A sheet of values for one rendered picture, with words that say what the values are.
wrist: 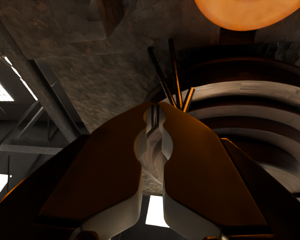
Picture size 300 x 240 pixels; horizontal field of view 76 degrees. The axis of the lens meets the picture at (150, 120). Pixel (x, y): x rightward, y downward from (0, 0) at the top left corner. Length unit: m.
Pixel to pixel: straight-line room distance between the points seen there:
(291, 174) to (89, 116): 0.58
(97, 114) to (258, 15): 0.53
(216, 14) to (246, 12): 0.04
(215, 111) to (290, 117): 0.12
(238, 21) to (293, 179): 0.27
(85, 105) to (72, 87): 0.07
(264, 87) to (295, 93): 0.05
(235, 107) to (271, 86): 0.06
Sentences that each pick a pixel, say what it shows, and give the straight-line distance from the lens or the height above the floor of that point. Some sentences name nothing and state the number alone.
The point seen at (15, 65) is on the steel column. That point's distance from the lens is 4.70.
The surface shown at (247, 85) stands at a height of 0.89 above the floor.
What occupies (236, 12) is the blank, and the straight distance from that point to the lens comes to 0.32.
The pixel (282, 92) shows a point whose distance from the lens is 0.37.
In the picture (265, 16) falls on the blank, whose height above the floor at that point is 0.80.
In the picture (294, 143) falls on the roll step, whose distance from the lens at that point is 0.41.
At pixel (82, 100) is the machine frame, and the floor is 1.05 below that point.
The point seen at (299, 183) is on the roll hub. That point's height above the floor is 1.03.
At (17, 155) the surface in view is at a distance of 11.81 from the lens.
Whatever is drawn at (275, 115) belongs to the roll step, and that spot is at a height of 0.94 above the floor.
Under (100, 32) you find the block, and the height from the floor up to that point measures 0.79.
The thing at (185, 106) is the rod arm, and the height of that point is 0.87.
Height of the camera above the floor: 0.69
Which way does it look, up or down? 44 degrees up
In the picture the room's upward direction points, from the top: 167 degrees clockwise
